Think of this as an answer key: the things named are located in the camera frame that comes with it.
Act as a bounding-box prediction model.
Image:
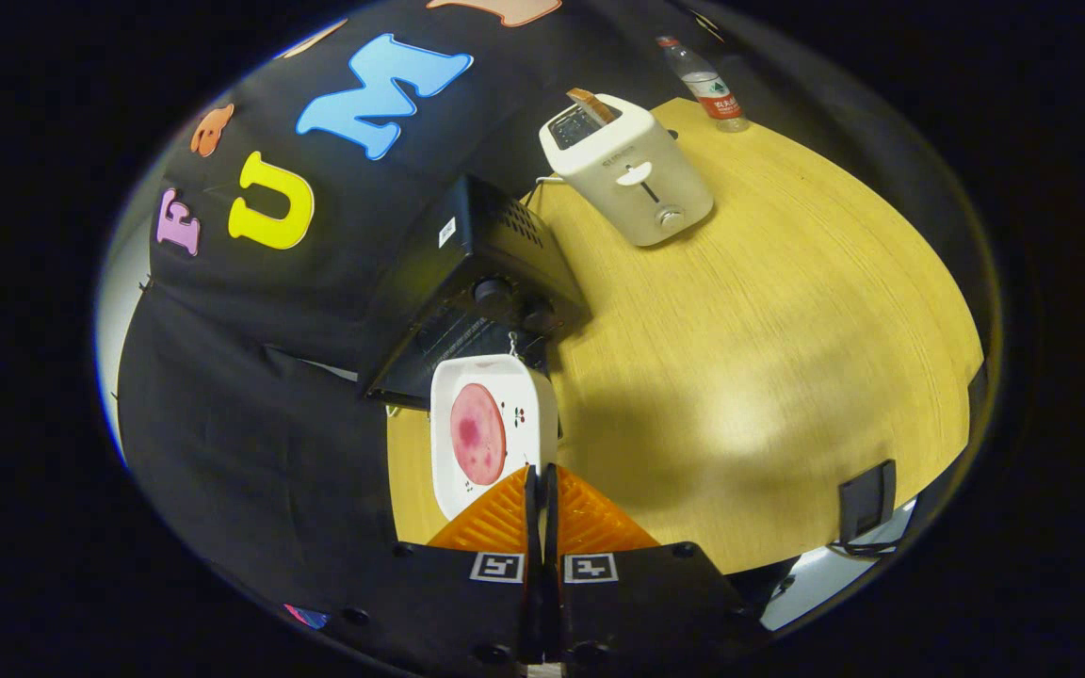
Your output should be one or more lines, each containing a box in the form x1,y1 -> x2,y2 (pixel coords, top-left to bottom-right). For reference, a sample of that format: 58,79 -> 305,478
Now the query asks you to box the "white pop-up toaster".
539,92 -> 715,248

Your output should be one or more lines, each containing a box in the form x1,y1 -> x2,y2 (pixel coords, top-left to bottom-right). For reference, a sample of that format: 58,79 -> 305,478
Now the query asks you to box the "black table edge bracket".
830,460 -> 898,557

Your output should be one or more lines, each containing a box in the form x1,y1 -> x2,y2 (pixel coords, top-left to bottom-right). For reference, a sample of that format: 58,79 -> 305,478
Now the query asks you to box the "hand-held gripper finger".
316,463 -> 545,671
544,463 -> 774,671

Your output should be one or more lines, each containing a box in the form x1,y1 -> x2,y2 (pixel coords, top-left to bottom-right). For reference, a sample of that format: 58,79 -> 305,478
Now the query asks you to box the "clear water bottle red label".
656,36 -> 751,134

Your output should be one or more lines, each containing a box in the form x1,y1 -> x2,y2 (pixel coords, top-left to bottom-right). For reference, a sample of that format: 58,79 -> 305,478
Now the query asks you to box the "black toaster oven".
359,174 -> 591,411

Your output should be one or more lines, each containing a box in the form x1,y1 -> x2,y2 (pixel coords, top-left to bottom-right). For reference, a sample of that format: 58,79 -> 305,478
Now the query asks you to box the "white square plate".
429,354 -> 560,521

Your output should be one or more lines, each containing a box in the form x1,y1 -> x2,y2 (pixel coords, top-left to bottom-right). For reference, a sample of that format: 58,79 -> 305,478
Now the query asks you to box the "brown bread slice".
567,88 -> 619,125

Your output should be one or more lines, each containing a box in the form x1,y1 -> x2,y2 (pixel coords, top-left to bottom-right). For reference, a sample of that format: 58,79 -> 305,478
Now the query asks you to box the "black backdrop cloth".
114,0 -> 1000,651

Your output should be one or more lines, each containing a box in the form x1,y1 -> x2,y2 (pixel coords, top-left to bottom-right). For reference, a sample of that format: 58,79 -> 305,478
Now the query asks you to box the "pink round ham slice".
449,383 -> 508,487

